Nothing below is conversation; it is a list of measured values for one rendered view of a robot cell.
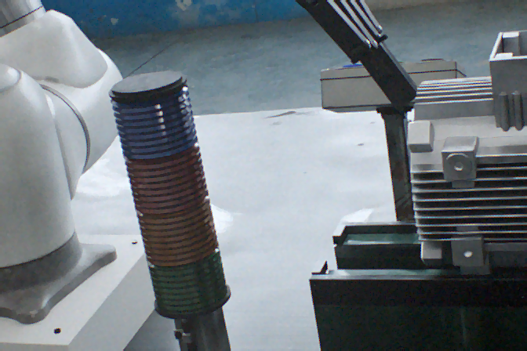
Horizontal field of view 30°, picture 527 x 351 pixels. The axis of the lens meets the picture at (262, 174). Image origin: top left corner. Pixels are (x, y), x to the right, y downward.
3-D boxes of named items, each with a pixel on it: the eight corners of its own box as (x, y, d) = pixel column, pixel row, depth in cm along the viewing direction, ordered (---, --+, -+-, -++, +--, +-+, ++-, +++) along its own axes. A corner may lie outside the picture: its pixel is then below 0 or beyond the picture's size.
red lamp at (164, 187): (219, 183, 80) (209, 131, 79) (192, 214, 75) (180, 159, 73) (153, 186, 82) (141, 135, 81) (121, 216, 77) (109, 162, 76)
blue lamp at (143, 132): (209, 131, 79) (198, 77, 77) (180, 159, 73) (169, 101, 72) (141, 135, 81) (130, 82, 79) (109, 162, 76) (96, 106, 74)
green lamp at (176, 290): (238, 282, 83) (229, 233, 82) (213, 318, 78) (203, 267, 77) (173, 282, 85) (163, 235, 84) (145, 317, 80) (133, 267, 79)
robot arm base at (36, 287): (-104, 323, 120) (-116, 283, 118) (13, 242, 138) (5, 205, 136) (13, 343, 112) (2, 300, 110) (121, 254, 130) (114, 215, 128)
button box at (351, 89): (467, 106, 125) (466, 63, 125) (458, 100, 118) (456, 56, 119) (336, 113, 131) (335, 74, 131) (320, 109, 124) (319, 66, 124)
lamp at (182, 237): (229, 233, 82) (219, 183, 80) (203, 267, 77) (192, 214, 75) (163, 235, 84) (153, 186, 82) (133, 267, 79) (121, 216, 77)
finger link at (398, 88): (381, 41, 106) (379, 43, 105) (419, 93, 107) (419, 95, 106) (359, 57, 107) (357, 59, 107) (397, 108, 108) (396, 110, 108)
